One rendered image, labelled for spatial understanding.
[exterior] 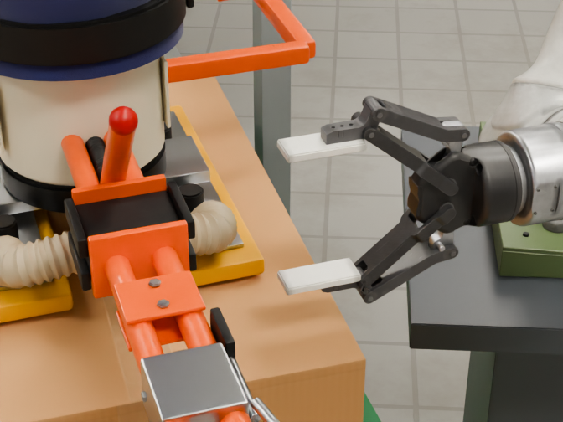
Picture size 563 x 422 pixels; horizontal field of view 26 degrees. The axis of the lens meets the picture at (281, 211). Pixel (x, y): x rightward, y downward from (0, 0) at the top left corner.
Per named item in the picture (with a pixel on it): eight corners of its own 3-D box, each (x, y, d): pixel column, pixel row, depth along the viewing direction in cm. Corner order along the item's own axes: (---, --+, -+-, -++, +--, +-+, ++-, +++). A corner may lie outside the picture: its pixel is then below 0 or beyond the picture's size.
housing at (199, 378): (138, 404, 90) (134, 357, 87) (227, 386, 92) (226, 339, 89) (160, 470, 84) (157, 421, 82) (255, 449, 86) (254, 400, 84)
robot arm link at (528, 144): (581, 237, 111) (522, 248, 110) (533, 187, 118) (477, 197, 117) (594, 150, 106) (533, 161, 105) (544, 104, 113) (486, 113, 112)
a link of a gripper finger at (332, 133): (382, 136, 103) (384, 105, 101) (326, 145, 102) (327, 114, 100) (375, 128, 104) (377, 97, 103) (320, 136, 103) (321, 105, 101)
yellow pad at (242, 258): (100, 130, 145) (97, 92, 143) (182, 117, 148) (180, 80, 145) (167, 293, 118) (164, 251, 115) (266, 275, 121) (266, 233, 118)
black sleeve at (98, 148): (86, 154, 117) (85, 137, 116) (105, 151, 117) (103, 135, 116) (100, 190, 111) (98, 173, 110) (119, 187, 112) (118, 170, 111)
